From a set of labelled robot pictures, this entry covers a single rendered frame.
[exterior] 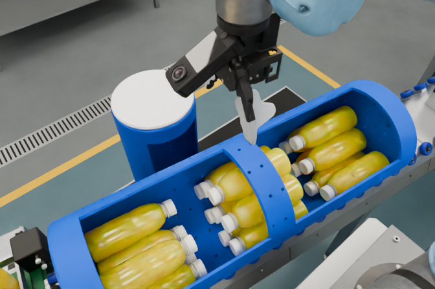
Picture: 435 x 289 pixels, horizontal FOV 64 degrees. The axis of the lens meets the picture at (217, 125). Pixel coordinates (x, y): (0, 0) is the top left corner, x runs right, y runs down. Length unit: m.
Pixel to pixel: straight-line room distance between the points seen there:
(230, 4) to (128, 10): 3.24
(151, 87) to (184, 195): 0.43
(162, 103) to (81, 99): 1.68
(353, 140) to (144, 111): 0.64
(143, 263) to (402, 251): 0.50
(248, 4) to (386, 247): 0.53
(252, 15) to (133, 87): 0.85
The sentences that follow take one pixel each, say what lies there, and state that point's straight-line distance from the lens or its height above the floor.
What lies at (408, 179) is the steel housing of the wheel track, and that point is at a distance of 1.34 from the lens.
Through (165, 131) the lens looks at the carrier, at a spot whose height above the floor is 1.01.
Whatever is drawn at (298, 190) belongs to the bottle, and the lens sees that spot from 0.86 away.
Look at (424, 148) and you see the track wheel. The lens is 1.29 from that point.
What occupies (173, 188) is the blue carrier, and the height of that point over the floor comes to 1.05.
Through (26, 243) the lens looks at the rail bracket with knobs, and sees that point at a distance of 1.05.
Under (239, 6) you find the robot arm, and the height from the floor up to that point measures 1.64.
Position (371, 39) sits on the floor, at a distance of 3.46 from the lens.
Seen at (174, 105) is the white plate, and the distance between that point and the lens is 1.16.
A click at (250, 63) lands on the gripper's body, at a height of 1.55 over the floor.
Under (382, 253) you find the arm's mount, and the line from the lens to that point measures 0.76.
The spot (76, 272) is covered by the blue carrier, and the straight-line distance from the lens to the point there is 0.72.
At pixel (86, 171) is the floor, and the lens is 2.37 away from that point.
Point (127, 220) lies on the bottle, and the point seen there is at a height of 1.14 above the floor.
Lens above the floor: 1.87
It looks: 50 degrees down
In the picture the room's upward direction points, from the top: straight up
